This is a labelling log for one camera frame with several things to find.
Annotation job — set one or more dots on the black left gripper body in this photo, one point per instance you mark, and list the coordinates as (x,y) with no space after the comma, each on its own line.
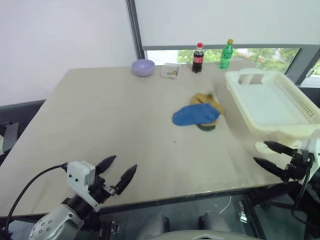
(101,191)

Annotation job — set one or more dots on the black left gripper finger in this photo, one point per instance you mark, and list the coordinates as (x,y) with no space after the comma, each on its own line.
(126,178)
(106,163)

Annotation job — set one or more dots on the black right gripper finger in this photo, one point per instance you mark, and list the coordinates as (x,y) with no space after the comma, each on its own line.
(280,148)
(271,168)

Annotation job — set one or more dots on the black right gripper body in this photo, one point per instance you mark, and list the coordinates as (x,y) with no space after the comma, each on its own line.
(298,162)

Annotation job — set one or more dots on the blue cloth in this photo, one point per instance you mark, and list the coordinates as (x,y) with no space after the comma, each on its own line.
(192,115)

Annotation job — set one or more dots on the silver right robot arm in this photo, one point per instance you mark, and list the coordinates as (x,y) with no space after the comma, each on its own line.
(317,176)

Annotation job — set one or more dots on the white plastic basket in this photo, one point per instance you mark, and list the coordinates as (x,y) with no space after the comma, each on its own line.
(270,105)

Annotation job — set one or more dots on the clear plastic box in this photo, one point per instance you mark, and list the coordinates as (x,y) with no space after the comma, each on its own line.
(170,71)

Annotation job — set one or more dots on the yellow cloth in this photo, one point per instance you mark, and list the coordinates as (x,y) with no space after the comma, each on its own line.
(200,98)

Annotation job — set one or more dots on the grey robot body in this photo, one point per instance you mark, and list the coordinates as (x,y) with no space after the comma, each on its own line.
(205,236)

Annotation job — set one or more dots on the grey chair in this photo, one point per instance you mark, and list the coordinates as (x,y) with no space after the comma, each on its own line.
(10,136)

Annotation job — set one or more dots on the purple bowl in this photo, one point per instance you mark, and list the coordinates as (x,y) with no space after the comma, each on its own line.
(143,67)

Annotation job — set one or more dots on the green bottle with yellow cap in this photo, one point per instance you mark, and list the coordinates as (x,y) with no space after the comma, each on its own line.
(226,56)

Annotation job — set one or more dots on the cola bottle with red cap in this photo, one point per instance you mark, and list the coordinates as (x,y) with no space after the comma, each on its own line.
(198,60)

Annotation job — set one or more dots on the white roller blind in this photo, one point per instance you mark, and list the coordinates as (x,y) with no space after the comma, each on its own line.
(225,20)

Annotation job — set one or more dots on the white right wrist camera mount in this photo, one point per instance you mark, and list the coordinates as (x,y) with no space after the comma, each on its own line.
(314,147)

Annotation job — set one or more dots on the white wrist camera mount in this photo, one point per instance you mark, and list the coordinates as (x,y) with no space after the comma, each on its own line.
(78,175)
(314,147)

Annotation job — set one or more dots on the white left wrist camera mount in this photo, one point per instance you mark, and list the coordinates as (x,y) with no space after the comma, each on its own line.
(78,175)

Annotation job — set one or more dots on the black table frame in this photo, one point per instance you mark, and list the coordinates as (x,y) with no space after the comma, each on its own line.
(253,217)

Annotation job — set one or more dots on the dark window frame pillar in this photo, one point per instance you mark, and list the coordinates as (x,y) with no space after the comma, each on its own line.
(135,27)

